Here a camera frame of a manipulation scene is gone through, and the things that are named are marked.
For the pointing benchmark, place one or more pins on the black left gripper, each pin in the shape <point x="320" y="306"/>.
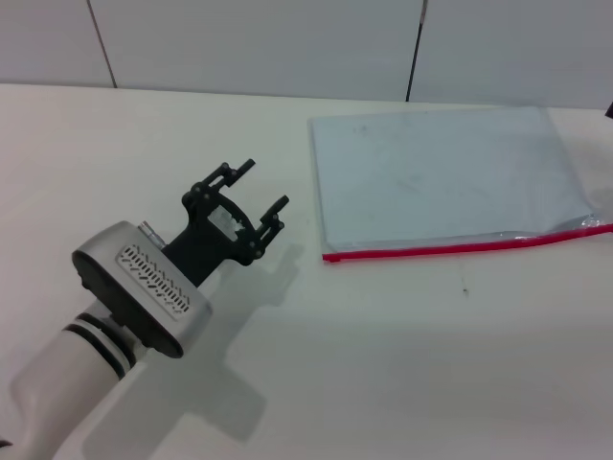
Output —
<point x="211" y="239"/>

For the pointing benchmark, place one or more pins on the clear red-zipper document bag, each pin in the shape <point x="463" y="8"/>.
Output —
<point x="431" y="182"/>

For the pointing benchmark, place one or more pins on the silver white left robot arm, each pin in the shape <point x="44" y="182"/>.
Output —
<point x="96" y="345"/>

